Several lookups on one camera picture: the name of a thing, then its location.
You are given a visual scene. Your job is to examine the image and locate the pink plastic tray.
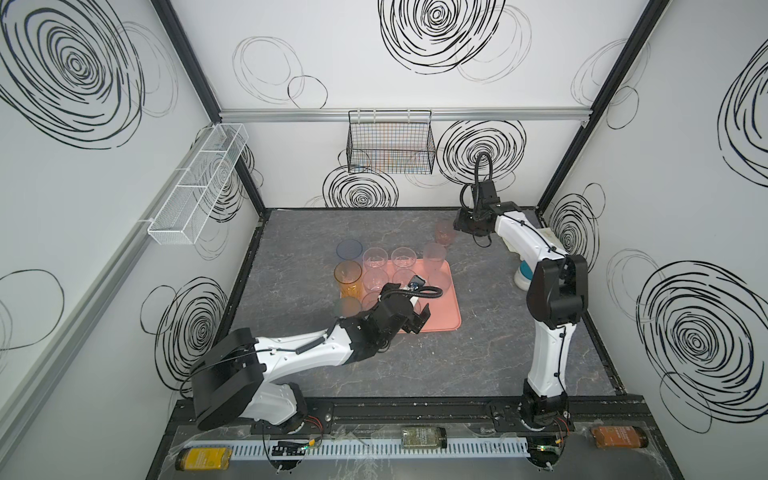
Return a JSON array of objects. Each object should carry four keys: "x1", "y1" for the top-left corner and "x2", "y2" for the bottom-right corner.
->
[{"x1": 361, "y1": 259, "x2": 462, "y2": 333}]

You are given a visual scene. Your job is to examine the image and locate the clear faceted glass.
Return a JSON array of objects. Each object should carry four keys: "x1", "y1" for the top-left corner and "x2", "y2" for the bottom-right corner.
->
[{"x1": 363, "y1": 247, "x2": 389, "y2": 272}]

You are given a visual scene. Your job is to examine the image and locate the yellow plastic cup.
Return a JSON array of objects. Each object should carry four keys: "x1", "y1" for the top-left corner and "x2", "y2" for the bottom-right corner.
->
[{"x1": 333, "y1": 260, "x2": 364, "y2": 300}]

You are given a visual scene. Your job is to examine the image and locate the clear cup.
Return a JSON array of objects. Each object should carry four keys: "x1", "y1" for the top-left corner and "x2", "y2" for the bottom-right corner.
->
[
  {"x1": 362, "y1": 268, "x2": 390, "y2": 293},
  {"x1": 422, "y1": 242, "x2": 447, "y2": 273},
  {"x1": 361, "y1": 292, "x2": 380, "y2": 311},
  {"x1": 428, "y1": 271, "x2": 453, "y2": 295}
]

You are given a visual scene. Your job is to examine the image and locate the blue plastic cup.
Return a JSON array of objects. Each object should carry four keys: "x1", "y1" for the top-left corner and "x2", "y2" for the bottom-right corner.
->
[{"x1": 336, "y1": 238, "x2": 364, "y2": 265}]

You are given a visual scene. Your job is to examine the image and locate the teal plastic cup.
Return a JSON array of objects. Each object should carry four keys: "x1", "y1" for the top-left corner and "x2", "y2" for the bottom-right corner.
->
[{"x1": 333, "y1": 297, "x2": 362, "y2": 318}]

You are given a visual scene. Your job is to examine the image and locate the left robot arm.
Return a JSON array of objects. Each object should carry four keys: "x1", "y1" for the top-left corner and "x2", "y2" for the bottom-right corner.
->
[{"x1": 189, "y1": 289, "x2": 431, "y2": 431}]

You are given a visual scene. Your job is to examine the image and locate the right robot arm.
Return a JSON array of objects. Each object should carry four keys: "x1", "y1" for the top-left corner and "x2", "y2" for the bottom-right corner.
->
[{"x1": 454, "y1": 180, "x2": 588, "y2": 431}]

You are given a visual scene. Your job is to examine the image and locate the pink tinted glass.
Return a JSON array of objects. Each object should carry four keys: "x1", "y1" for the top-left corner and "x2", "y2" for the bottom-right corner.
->
[{"x1": 434, "y1": 219, "x2": 458, "y2": 248}]

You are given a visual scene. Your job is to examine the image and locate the white jar teal lid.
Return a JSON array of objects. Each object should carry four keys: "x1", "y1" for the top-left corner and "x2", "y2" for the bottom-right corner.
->
[{"x1": 513, "y1": 261, "x2": 533, "y2": 292}]

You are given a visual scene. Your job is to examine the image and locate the green bottle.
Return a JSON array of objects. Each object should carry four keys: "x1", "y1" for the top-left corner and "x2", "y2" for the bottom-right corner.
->
[{"x1": 401, "y1": 426, "x2": 448, "y2": 450}]

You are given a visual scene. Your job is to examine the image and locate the orange bottle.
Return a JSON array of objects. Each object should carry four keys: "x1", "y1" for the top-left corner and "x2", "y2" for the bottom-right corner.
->
[{"x1": 590, "y1": 425, "x2": 649, "y2": 449}]

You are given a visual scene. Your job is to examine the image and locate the yellow bottle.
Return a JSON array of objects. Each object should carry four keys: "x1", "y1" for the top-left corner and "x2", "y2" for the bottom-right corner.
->
[{"x1": 174, "y1": 447, "x2": 233, "y2": 472}]

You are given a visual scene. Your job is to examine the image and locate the black wire basket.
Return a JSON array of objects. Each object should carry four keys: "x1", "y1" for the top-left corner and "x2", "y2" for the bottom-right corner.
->
[{"x1": 345, "y1": 109, "x2": 437, "y2": 175}]

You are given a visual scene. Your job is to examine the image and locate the white slotted cable duct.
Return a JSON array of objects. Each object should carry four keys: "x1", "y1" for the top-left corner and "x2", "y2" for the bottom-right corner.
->
[{"x1": 185, "y1": 436, "x2": 532, "y2": 462}]

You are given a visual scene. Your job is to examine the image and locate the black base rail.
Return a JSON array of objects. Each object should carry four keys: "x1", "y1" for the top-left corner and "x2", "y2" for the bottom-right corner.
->
[{"x1": 173, "y1": 394, "x2": 652, "y2": 434}]

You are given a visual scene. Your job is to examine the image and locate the white mesh wall shelf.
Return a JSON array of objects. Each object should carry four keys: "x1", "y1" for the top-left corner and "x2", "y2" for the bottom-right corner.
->
[{"x1": 147, "y1": 123, "x2": 249, "y2": 246}]

